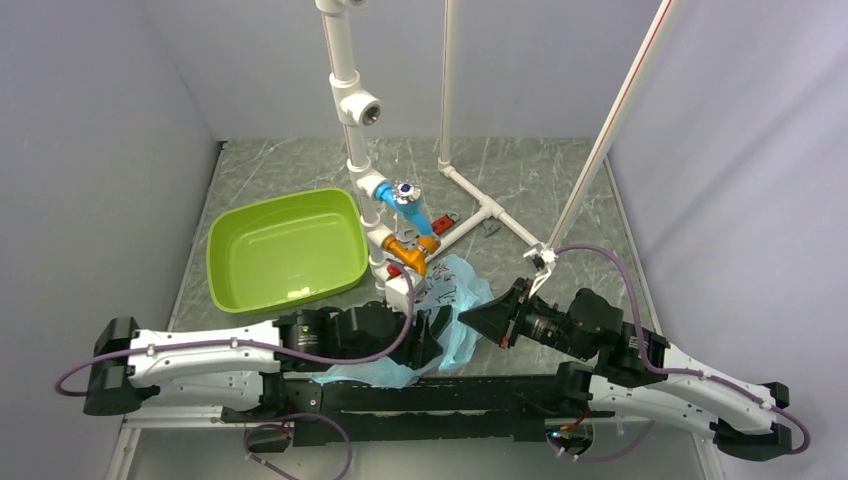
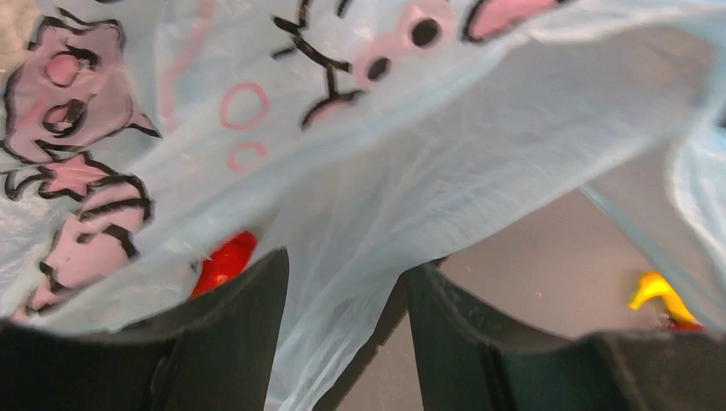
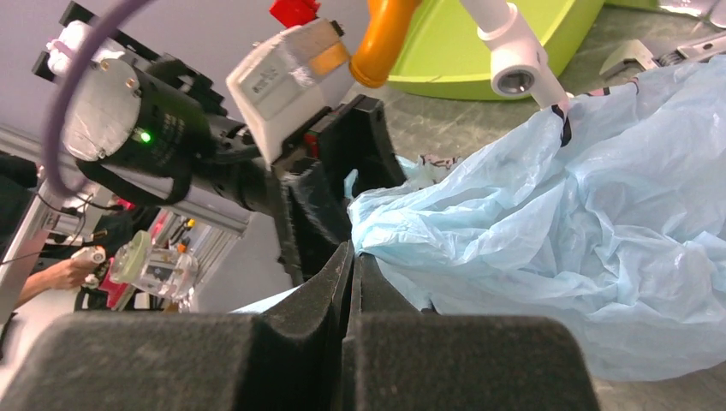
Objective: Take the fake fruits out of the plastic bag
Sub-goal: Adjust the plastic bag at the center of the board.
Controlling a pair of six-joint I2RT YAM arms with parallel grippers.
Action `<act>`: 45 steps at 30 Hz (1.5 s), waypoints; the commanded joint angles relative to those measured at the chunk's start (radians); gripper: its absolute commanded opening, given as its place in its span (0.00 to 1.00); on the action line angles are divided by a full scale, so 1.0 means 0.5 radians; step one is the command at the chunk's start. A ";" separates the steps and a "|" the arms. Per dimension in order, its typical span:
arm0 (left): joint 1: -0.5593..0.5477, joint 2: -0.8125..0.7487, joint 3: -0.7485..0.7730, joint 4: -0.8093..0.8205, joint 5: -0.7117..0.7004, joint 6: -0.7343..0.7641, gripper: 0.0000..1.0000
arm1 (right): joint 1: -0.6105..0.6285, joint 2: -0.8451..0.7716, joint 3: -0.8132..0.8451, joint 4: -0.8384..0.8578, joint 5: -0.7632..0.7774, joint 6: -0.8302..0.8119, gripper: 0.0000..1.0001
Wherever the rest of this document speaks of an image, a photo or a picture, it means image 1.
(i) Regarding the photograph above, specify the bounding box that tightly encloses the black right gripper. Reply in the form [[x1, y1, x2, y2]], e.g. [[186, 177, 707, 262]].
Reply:
[[456, 276, 591, 360]]

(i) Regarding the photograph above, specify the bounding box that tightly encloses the thin white rear pipe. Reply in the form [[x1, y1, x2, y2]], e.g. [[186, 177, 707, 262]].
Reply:
[[437, 0, 461, 173]]

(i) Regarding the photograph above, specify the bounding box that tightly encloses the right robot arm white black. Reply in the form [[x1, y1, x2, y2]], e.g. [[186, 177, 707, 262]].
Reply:
[[458, 278, 792, 462]]

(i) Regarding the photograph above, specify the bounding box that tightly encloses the blue printed plastic bag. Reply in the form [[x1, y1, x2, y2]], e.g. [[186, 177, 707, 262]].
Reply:
[[312, 254, 494, 389]]

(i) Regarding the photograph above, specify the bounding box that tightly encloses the red grey pipe wrench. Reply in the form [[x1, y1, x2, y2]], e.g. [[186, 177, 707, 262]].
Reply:
[[431, 212, 460, 236]]

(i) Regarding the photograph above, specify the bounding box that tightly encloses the white floor pipe frame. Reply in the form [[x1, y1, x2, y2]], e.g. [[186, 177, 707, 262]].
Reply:
[[428, 158, 541, 261]]

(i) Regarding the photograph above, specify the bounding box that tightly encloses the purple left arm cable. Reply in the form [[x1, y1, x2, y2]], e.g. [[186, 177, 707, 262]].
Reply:
[[54, 263, 417, 480]]

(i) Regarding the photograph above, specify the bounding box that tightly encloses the white slanted pipe red stripe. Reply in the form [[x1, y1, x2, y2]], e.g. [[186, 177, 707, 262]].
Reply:
[[545, 0, 685, 249]]

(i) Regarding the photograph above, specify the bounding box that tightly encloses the blue plastic faucet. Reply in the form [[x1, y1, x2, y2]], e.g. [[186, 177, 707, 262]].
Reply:
[[373, 181, 433, 236]]

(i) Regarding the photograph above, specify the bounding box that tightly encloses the small grey clip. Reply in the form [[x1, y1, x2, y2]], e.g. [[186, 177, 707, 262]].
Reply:
[[482, 221, 501, 238]]

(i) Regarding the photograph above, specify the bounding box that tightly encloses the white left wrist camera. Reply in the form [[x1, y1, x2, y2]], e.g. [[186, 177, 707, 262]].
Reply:
[[384, 263, 424, 314]]

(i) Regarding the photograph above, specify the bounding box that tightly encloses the orange plastic faucet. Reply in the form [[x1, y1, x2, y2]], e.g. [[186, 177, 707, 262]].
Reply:
[[381, 235, 441, 276]]

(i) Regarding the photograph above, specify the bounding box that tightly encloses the green plastic basin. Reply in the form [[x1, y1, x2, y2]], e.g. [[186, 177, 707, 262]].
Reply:
[[206, 187, 369, 314]]

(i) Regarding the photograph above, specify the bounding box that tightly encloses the white vertical pipe with fittings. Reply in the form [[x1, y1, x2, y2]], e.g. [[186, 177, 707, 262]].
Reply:
[[315, 1, 391, 296]]

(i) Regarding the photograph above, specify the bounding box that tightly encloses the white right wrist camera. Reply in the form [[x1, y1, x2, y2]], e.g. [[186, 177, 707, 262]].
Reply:
[[523, 244, 557, 297]]

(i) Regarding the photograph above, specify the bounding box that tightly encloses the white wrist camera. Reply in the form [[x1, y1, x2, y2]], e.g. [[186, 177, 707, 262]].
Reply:
[[384, 263, 424, 314], [523, 244, 557, 297]]

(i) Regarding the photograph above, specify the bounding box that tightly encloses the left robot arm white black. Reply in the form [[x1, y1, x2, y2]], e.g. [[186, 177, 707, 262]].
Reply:
[[83, 301, 452, 420]]

